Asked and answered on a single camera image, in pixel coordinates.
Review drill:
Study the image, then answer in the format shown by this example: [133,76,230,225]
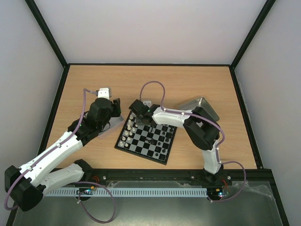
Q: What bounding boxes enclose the black silver chess board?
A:
[115,111,177,165]

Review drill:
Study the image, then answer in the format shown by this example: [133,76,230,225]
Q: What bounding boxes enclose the silver tin lid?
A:
[98,115,124,139]

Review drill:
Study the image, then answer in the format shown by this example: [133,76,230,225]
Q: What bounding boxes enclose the purple cable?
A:
[4,88,98,210]
[139,81,225,165]

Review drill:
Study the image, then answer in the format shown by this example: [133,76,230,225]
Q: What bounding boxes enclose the light blue cable duct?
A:
[47,187,207,198]

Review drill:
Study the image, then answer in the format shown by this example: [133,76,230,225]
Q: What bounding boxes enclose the gold tin box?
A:
[178,97,220,121]

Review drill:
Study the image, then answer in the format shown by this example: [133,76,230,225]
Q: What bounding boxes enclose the black aluminium frame rail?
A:
[89,169,276,187]

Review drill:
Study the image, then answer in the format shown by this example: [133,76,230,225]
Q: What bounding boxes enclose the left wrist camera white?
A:
[96,87,111,100]

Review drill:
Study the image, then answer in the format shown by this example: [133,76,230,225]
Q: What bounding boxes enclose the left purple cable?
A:
[4,88,98,210]

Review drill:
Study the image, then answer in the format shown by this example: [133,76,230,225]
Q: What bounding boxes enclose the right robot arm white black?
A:
[129,99,223,185]

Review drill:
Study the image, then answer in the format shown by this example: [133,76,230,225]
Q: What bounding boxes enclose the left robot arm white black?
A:
[4,97,121,211]

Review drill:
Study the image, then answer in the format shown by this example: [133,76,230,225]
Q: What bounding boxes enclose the white chess piece row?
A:
[117,112,140,151]

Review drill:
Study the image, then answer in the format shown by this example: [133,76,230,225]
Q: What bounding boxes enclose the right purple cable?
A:
[139,81,225,165]

